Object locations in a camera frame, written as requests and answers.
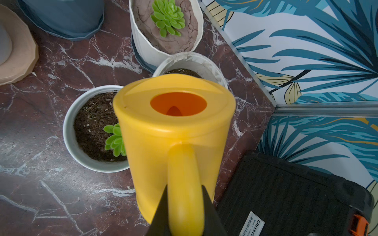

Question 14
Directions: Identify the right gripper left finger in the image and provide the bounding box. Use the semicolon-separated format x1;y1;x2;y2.
146;186;171;236

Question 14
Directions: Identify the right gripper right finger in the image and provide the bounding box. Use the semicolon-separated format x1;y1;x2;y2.
202;185;227;236

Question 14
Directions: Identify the yellow plastic watering can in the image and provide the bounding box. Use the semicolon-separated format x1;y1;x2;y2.
113;74;236;236

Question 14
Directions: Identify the small white pot green succulent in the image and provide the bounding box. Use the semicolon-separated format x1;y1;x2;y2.
63;85;130;173

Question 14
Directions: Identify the large white pot yellow succulent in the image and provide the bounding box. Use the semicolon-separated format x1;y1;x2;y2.
153;52;228;89

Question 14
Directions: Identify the white pot pink succulent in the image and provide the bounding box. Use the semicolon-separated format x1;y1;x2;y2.
1;5;39;85

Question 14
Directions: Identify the white ribbed pot green succulent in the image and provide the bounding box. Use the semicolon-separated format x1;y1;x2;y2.
129;1;204;71

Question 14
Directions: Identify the blue pot red succulent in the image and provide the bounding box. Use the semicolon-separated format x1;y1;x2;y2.
17;0;104;41

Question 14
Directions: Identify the black tool case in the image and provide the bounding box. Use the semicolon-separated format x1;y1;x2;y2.
217;151;374;236

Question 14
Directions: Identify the right aluminium frame post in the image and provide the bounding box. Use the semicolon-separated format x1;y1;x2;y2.
274;101;378;118

